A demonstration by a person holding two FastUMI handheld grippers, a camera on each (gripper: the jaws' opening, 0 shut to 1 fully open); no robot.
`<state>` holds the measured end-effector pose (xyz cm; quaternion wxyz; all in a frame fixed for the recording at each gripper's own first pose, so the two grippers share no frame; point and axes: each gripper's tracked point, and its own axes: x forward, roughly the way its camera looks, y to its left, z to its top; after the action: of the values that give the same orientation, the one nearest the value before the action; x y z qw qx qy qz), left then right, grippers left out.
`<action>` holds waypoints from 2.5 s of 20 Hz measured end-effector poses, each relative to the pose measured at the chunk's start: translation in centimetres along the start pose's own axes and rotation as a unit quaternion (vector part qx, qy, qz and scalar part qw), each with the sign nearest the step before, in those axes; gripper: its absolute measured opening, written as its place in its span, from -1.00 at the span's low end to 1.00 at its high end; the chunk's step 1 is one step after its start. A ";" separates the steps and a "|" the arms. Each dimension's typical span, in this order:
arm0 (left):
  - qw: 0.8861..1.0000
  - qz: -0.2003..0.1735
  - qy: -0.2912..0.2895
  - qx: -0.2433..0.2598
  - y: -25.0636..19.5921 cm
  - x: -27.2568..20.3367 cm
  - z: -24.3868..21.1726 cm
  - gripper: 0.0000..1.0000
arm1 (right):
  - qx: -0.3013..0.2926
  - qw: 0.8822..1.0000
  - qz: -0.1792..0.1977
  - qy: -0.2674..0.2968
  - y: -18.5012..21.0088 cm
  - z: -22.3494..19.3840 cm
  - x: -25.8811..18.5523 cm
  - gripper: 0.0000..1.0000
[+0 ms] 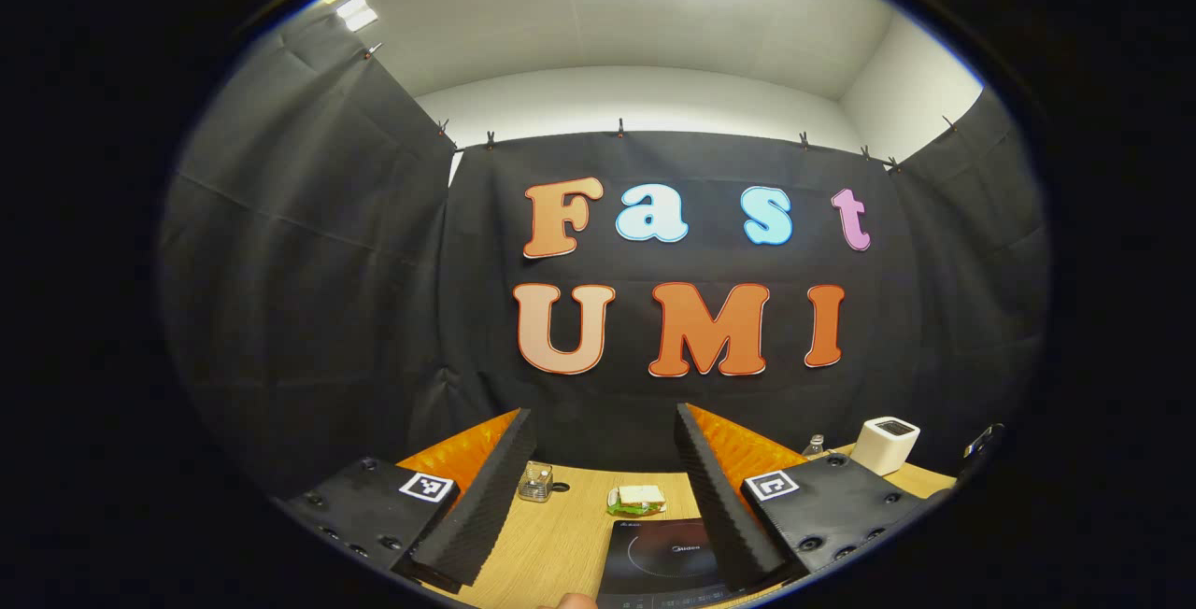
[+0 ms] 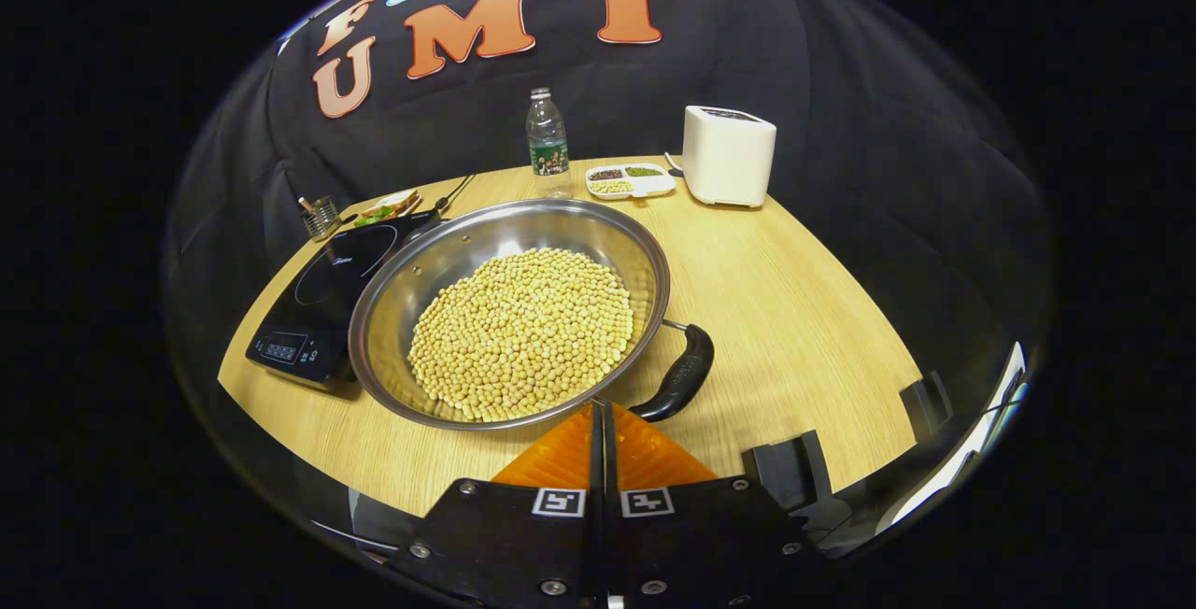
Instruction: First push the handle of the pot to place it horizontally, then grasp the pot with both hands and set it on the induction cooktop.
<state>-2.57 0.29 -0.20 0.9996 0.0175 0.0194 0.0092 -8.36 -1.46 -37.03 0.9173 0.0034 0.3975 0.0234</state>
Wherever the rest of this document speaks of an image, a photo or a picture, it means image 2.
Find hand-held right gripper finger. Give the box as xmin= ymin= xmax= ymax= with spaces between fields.
xmin=388 ymin=403 xmax=602 ymax=609
xmin=604 ymin=401 xmax=816 ymax=609

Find steel pot with black handle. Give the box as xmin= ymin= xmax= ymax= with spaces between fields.
xmin=348 ymin=198 xmax=716 ymax=432

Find black induction cooktop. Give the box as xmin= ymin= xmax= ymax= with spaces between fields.
xmin=245 ymin=209 xmax=441 ymax=387

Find pile of soybeans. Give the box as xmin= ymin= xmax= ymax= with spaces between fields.
xmin=408 ymin=248 xmax=635 ymax=423

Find black chair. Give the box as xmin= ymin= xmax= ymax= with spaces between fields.
xmin=745 ymin=430 xmax=834 ymax=518
xmin=900 ymin=371 xmax=955 ymax=443

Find white divided dish with beans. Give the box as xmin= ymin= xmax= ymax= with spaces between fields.
xmin=585 ymin=163 xmax=677 ymax=202

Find clear plastic water bottle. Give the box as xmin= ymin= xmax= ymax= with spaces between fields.
xmin=525 ymin=88 xmax=574 ymax=200

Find white toaster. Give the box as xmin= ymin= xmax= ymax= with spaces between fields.
xmin=682 ymin=105 xmax=778 ymax=209

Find plate with sandwich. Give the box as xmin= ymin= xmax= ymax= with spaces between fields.
xmin=353 ymin=189 xmax=424 ymax=228

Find small glass holder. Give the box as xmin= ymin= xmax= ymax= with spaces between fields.
xmin=298 ymin=195 xmax=343 ymax=243

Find black cooktop cable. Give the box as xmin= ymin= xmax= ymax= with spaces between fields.
xmin=434 ymin=173 xmax=478 ymax=219

